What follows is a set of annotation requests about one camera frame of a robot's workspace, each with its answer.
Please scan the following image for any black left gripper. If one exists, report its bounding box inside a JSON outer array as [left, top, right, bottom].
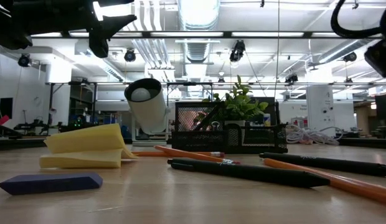
[[34, 0, 138, 40]]

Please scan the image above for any yellow sticky note pad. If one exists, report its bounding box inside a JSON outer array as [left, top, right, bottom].
[[39, 123, 139, 170]]

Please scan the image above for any orange pencil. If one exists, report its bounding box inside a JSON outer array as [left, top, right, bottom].
[[153, 144, 242, 166], [130, 151, 225, 158], [262, 157, 386, 207]]

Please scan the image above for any black pen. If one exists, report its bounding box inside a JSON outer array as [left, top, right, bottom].
[[167, 157, 331, 189], [258, 152, 386, 178]]

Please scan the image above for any black mesh desk organizer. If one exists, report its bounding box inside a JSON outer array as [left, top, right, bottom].
[[171, 101, 289, 155]]

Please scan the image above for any green plant in white pot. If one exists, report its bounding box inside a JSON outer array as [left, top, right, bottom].
[[202, 74, 270, 128]]

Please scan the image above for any blue eraser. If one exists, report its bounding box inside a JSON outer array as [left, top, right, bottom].
[[0, 172, 104, 196]]

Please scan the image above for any white pillar with devices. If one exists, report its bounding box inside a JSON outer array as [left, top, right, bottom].
[[306, 84, 336, 138]]

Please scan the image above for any dark background monitor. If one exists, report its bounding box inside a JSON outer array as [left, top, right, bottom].
[[374, 92, 386, 121]]

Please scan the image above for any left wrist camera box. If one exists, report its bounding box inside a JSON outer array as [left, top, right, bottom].
[[88, 29, 110, 58]]

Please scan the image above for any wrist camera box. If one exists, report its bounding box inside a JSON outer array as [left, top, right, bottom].
[[88, 29, 110, 58], [364, 39, 386, 78]]

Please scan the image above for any silver ceiling air duct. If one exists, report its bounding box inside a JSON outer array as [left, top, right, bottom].
[[177, 0, 221, 63]]

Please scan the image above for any white round camera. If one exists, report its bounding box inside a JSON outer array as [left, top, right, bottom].
[[123, 77, 171, 147]]

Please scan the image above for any dark wall screen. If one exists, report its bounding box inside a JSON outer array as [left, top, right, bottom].
[[0, 97, 14, 120]]

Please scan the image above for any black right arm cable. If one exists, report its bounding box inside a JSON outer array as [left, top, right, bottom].
[[329, 0, 386, 40]]

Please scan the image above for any white lamp cable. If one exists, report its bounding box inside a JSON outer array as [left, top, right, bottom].
[[285, 124, 345, 146]]

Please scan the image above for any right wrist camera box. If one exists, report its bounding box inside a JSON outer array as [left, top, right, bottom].
[[364, 39, 386, 78]]

